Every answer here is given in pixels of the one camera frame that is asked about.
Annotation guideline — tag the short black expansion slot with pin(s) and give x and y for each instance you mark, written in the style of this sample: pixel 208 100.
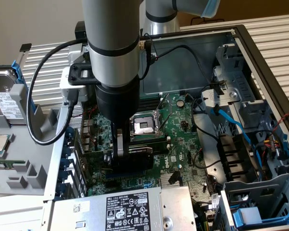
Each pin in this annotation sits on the short black expansion slot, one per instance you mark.
pixel 110 184

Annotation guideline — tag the black RAM slot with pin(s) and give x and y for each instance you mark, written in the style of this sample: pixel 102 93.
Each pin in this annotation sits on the black RAM slot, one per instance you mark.
pixel 149 107
pixel 151 99
pixel 154 139

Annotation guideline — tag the silver metal disk bay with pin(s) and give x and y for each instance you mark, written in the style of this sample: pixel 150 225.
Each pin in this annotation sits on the silver metal disk bay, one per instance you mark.
pixel 242 81

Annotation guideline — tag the round coin battery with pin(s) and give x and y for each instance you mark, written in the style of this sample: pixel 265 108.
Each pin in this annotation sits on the round coin battery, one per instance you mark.
pixel 180 103

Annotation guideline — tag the green motherboard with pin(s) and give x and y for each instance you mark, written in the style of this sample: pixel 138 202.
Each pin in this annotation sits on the green motherboard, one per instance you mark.
pixel 182 144

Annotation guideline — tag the thin metal locking lever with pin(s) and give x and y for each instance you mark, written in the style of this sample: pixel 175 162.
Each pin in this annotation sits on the thin metal locking lever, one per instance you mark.
pixel 165 122

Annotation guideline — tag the blue hard disk carrier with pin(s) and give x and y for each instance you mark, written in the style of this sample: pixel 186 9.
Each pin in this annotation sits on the blue hard disk carrier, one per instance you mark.
pixel 18 72

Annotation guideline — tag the blue card retainer clip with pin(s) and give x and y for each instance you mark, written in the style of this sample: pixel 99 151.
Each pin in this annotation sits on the blue card retainer clip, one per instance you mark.
pixel 70 132
pixel 67 151
pixel 63 175
pixel 65 163
pixel 60 188

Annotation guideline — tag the black box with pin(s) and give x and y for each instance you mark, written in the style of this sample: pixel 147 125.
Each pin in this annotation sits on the black box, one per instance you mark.
pixel 79 30

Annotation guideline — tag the silver chipset heatsink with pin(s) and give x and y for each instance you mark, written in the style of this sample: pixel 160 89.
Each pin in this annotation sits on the silver chipset heatsink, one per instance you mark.
pixel 164 179

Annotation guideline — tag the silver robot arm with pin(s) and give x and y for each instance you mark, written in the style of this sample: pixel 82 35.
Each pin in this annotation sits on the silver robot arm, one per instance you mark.
pixel 110 36

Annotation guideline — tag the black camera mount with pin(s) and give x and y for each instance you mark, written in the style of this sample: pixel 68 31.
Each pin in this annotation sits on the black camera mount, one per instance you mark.
pixel 73 79

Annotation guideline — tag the green graphics card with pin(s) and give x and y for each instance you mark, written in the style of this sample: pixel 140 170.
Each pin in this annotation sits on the green graphics card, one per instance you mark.
pixel 139 160

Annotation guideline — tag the CPU socket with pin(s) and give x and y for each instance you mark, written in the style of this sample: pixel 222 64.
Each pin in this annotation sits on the CPU socket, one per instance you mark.
pixel 144 125

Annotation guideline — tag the silver hard disk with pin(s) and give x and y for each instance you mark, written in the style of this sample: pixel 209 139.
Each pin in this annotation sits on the silver hard disk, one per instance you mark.
pixel 7 106

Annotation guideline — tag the open PC case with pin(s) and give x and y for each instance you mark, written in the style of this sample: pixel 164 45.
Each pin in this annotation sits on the open PC case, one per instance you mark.
pixel 178 72

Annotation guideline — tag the grey power supply unit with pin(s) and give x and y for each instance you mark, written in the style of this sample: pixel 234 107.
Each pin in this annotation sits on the grey power supply unit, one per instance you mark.
pixel 91 216

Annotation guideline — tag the grey parts rack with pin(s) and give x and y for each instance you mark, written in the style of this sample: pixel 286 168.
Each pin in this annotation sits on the grey parts rack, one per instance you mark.
pixel 38 158

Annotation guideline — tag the small black bracket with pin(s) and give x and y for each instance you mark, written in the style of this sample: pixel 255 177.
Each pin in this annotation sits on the small black bracket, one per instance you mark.
pixel 25 47

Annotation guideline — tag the blue expansion slot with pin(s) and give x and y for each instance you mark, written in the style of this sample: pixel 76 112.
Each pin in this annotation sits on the blue expansion slot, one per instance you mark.
pixel 137 174

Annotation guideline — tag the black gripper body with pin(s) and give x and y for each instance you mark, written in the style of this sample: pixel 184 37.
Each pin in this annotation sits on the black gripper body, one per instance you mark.
pixel 117 103

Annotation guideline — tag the blue disk caddy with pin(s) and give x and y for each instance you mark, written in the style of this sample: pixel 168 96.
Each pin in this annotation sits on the blue disk caddy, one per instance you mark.
pixel 274 220

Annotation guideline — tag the grey metal disk bay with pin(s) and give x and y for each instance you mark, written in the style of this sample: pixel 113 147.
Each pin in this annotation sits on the grey metal disk bay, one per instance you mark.
pixel 255 192

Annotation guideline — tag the green RAM stick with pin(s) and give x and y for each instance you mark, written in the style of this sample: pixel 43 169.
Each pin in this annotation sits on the green RAM stick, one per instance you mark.
pixel 0 166

